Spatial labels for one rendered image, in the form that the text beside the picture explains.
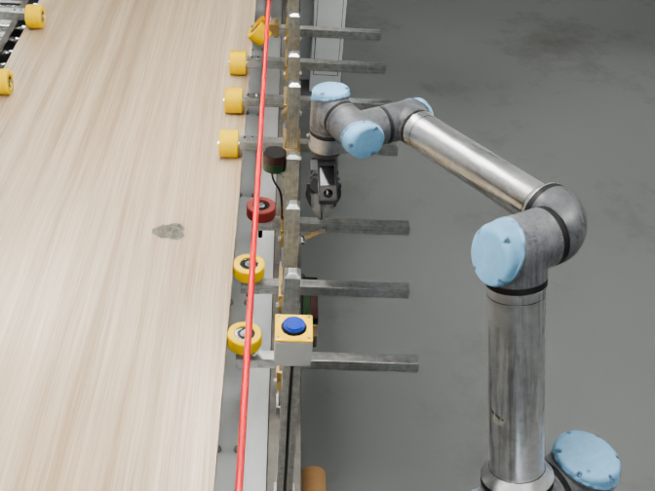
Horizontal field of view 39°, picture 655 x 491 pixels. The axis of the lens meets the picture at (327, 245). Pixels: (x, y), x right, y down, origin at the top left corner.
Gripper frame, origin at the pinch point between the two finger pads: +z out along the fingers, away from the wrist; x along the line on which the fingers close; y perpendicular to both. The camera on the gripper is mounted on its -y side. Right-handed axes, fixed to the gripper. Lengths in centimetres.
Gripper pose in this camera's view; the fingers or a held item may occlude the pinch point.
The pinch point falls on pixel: (321, 216)
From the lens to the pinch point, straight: 237.0
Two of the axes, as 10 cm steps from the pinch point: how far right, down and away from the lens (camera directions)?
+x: -10.0, -0.4, -0.6
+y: -0.2, -6.3, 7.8
